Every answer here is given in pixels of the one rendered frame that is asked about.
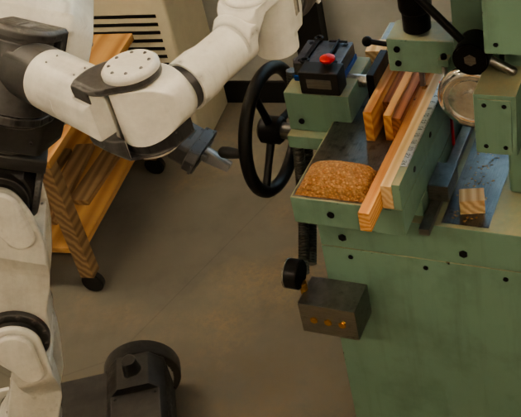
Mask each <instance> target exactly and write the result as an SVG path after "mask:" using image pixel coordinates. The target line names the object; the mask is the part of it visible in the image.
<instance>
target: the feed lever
mask: <svg viewBox="0 0 521 417"><path fill-rule="evenodd" d="M414 1H416V2H417V3H418V4H419V5H420V6H421V7H422V8H423V9H424V10H425V11H426V12H427V13H428V14H429V15H430V16H431V17H432V18H433V19H434V20H435V21H436V22H437V23H438V24H439V25H440V26H441V27H442V28H443V29H444V30H445V31H446V32H447V33H448V34H449V35H450V36H451V37H452V38H453V39H454V40H455V41H456V42H457V45H456V48H455V50H454V51H453V54H452V61H453V64H454V65H455V66H456V68H457V69H458V70H460V71H461V72H462V73H464V74H469V75H477V74H481V73H483V72H484V71H485V70H486V69H487V67H488V65H490V66H492V67H494V68H496V69H498V70H500V71H502V72H504V73H506V74H509V75H511V76H514V75H516V74H517V72H518V70H517V68H516V67H515V66H513V65H511V64H509V63H507V62H505V61H502V60H500V59H498V58H496V57H494V56H493V54H486V53H485V51H484V36H483V31H482V30H479V29H472V30H469V31H466V32H464V33H463V34H461V33H460V32H459V31H458V30H457V29H456V28H455V27H454V26H453V25H452V24H451V23H450V22H449V21H448V20H447V19H446V18H445V17H444V16H443V15H442V14H441V13H440V12H439V11H438V10H437V9H436V8H435V7H434V6H433V5H432V4H431V3H430V2H429V1H428V0H414Z"/></svg>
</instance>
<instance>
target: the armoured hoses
mask: <svg viewBox="0 0 521 417"><path fill-rule="evenodd" d="M294 75H295V72H294V68H293V67H291V68H288V69H287V70H286V78H287V79H286V80H287V86H288V84H289V82H290V81H291V79H293V78H294ZM293 154H294V172H295V182H296V185H297V184H298V182H299V180H300V179H301V177H302V175H303V173H304V172H305V170H306V168H307V167H308V164H309V162H310V161H311V160H312V158H313V150H312V149H303V148H295V147H293ZM316 242H317V224H312V223H301V222H299V241H298V243H299V247H298V251H299V253H298V254H299V255H298V257H299V258H298V259H303V260H304V261H305V263H306V267H307V274H306V275H308V274H309V266H314V265H317V252H316V251H317V249H316V248H317V243H316Z"/></svg>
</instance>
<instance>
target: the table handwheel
mask: <svg viewBox="0 0 521 417"><path fill-rule="evenodd" d="M288 68H290V67H289V66H288V65H287V64H286V63H285V62H282V61H280V60H272V61H269V62H266V63H265V64H263V65H262V66H261V67H260V68H259V69H258V70H257V71H256V73H255V74H254V76H253V78H252V79H251V82H250V83H249V85H248V88H247V90H246V94H245V97H244V99H243V103H242V106H241V114H240V119H239V127H238V154H239V161H240V165H241V172H242V174H243V177H244V179H245V182H246V184H247V186H248V187H249V189H250V190H251V191H252V192H253V193H254V194H256V195H257V196H259V197H261V198H270V197H273V196H275V195H277V194H278V193H279V192H280V191H281V190H282V189H283V188H284V187H285V186H286V185H287V183H288V181H289V179H290V177H291V175H292V174H293V171H294V154H293V147H289V144H288V148H287V151H286V155H285V158H284V162H283V165H282V166H281V168H280V171H279V173H278V175H277V176H276V177H275V179H274V180H273V181H272V182H271V173H272V164H273V157H274V151H275V144H277V145H280V144H281V143H282V142H283V141H284V140H288V137H287V136H288V134H289V132H290V130H291V128H290V124H289V122H286V119H287V118H288V113H287V108H286V109H285V110H284V111H283V112H282V113H281V114H280V115H279V116H275V115H269V114H268V112H267V111H266V109H265V107H264V105H263V103H262V102H261V99H260V97H259V96H260V94H261V90H262V89H263V86H264V85H265V82H266V81H267V80H268V78H269V77H270V76H271V75H273V74H278V75H279V76H280V77H281V78H282V79H283V81H284V83H285V86H286V87H287V80H286V79H287V78H286V70H287V69H288ZM256 109H257V110H258V112H259V114H260V116H261V118H260V120H259V122H258V123H257V129H256V132H257V136H258V138H259V140H260V142H262V143H266V153H265V171H264V178H263V183H262V182H261V181H260V179H259V177H258V175H257V173H256V168H255V165H254V161H253V154H252V128H253V121H254V115H255V110H256Z"/></svg>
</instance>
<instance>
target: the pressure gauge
mask: <svg viewBox="0 0 521 417"><path fill-rule="evenodd" d="M306 274H307V267H306V263H305V261H304V260H303V259H297V258H292V257H288V258H287V259H286V260H285V262H284V264H283V267H282V271H281V283H282V286H283V287H284V288H285V289H293V290H300V291H301V294H302V293H303V292H306V291H307V290H308V284H307V281H306V280H305V279H306Z"/></svg>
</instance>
